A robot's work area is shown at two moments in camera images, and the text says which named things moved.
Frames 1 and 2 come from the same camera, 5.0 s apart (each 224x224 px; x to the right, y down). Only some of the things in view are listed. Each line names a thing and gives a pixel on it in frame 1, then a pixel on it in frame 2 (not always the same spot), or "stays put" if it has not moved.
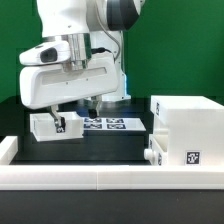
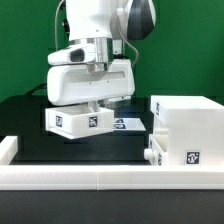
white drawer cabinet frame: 195,128 stays put
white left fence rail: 8,149 stays put
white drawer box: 43,127 to 73,122
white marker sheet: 113,124 stays put
